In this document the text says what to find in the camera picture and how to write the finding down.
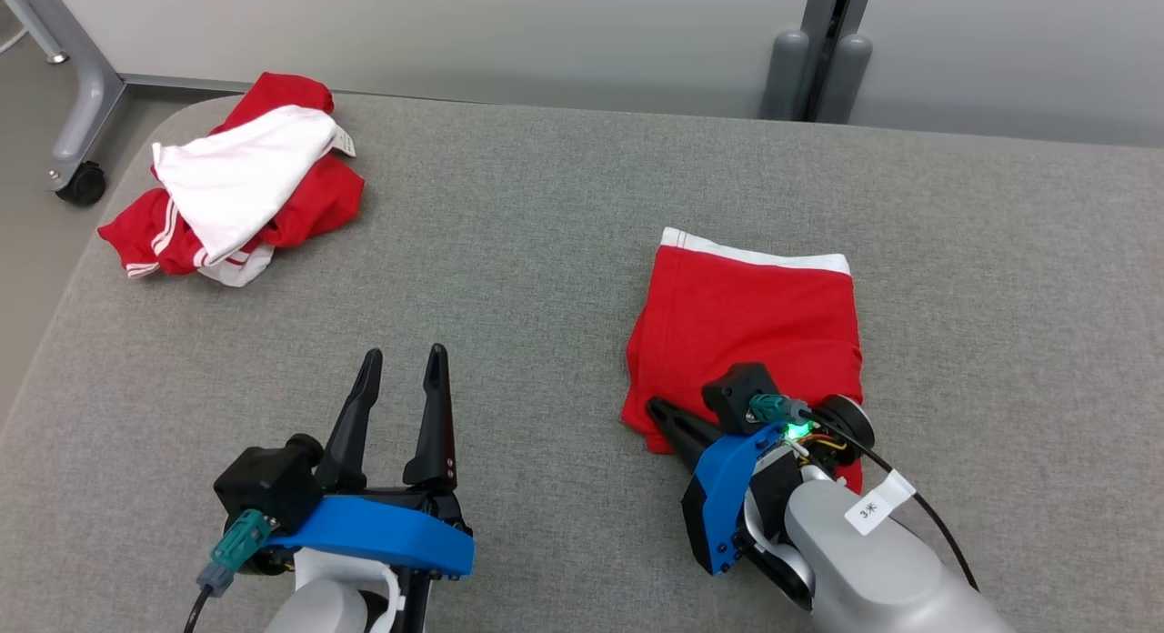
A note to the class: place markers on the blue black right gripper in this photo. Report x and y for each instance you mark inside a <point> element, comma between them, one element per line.
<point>718,497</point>

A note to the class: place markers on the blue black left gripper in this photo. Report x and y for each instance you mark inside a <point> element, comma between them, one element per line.
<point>382,528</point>

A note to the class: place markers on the red shorts with white trim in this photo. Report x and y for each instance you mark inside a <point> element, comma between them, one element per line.
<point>746,324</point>

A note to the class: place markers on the red white jersey number 23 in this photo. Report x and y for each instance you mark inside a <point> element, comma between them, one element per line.
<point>245,174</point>

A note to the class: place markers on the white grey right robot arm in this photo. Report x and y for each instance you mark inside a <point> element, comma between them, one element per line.
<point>873,578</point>

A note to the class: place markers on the black caster wheel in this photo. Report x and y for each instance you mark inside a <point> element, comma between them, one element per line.
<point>82,183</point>

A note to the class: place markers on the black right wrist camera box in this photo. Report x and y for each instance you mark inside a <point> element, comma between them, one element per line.
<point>738,396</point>

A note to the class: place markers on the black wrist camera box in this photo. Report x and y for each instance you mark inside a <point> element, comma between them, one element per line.
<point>738,396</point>
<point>264,483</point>

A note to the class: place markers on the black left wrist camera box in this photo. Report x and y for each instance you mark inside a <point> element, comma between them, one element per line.
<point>264,483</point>

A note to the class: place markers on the grey rounded post cylinder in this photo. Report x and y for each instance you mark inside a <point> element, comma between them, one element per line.
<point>785,74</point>
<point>846,78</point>

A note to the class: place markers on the grey metal frame leg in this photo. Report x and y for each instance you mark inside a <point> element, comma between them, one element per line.
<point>86,78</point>

